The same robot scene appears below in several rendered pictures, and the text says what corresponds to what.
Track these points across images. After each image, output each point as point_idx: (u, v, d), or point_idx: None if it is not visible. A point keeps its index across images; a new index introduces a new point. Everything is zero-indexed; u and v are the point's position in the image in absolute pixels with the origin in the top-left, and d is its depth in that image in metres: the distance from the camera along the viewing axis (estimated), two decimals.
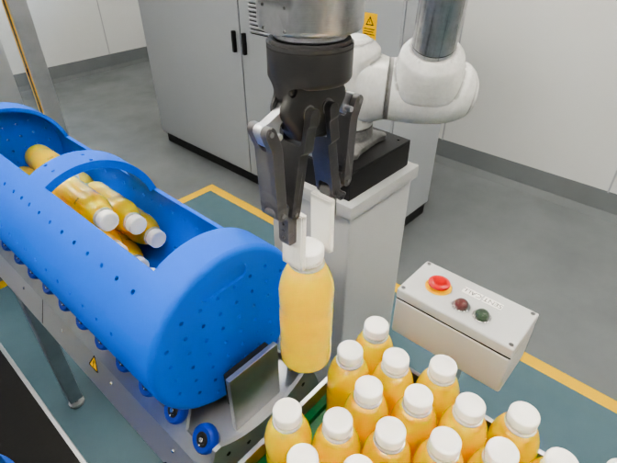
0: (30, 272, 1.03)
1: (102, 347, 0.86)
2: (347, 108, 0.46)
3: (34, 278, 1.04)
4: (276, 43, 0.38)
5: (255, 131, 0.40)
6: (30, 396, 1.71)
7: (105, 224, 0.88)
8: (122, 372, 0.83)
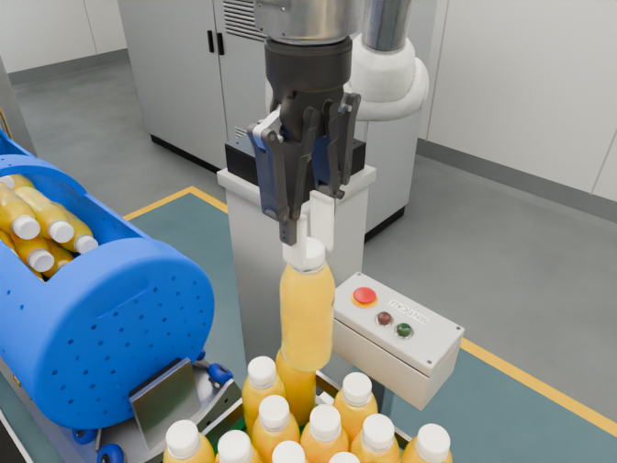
0: None
1: None
2: (345, 108, 0.46)
3: None
4: (275, 45, 0.38)
5: (255, 134, 0.39)
6: None
7: (23, 232, 0.84)
8: None
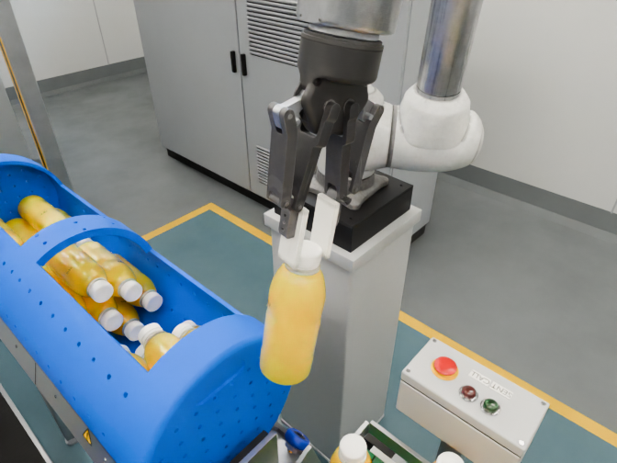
0: None
1: None
2: (367, 116, 0.47)
3: None
4: (310, 32, 0.40)
5: (274, 111, 0.41)
6: (26, 435, 1.68)
7: (98, 296, 0.85)
8: None
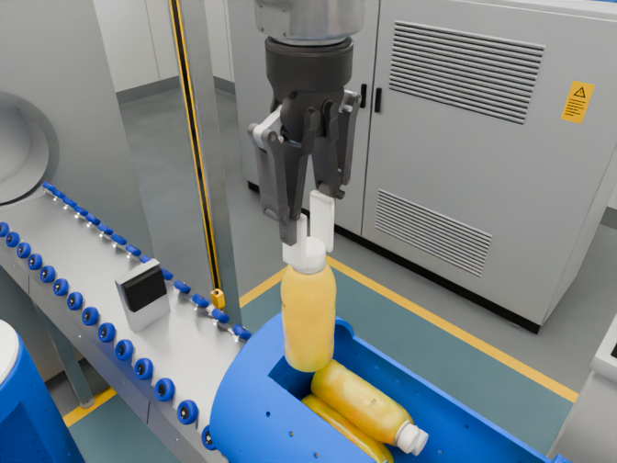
0: None
1: None
2: (346, 108, 0.46)
3: None
4: (275, 45, 0.38)
5: (256, 134, 0.39)
6: None
7: None
8: None
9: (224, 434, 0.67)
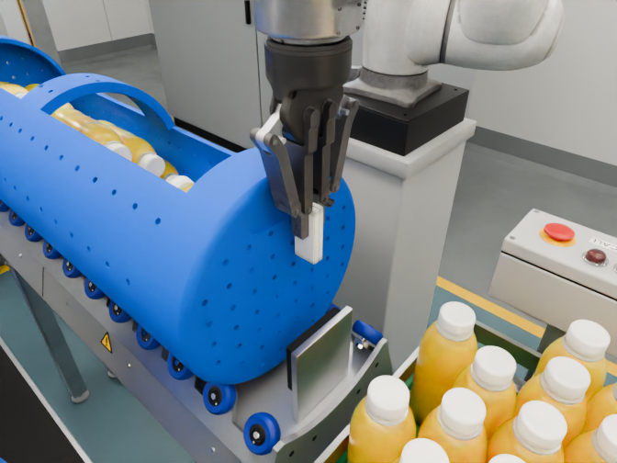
0: (30, 233, 0.85)
1: (124, 311, 0.68)
2: (269, 132, 0.42)
3: (39, 238, 0.85)
4: None
5: (350, 101, 0.47)
6: (29, 389, 1.53)
7: None
8: (153, 344, 0.64)
9: None
